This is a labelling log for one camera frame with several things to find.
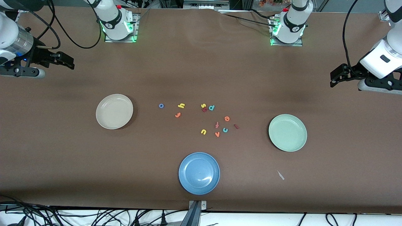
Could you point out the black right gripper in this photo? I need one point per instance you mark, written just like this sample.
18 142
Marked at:
40 55

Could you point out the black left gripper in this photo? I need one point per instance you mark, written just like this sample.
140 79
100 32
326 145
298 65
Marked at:
353 71

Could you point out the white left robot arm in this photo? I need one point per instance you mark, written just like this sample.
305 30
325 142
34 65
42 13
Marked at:
292 25

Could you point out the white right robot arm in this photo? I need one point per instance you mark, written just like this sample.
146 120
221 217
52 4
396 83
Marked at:
114 22

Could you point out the beige brown plate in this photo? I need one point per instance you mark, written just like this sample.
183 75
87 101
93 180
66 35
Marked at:
114 111

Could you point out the light green plate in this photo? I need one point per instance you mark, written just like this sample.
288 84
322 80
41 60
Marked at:
287 132

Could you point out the orange flower decoration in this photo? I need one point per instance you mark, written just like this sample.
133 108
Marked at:
270 2

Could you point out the small white paper scrap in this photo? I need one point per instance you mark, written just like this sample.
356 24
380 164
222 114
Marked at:
280 175

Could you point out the brown table cover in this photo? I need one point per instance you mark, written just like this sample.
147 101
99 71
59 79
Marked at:
201 62

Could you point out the grey box behind table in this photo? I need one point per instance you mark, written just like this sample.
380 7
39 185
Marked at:
205 4

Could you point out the blue plate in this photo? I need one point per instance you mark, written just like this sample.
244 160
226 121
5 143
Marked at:
199 173

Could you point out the black power plug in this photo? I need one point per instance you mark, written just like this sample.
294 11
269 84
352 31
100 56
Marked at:
137 222
163 219

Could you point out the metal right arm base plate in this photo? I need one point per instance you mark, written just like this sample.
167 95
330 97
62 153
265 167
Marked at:
108 39

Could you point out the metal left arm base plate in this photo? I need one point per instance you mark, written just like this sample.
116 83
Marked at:
298 44

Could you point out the aluminium frame corner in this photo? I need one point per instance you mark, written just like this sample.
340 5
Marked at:
383 15
24 10

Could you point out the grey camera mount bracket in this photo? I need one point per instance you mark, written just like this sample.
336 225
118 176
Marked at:
194 216

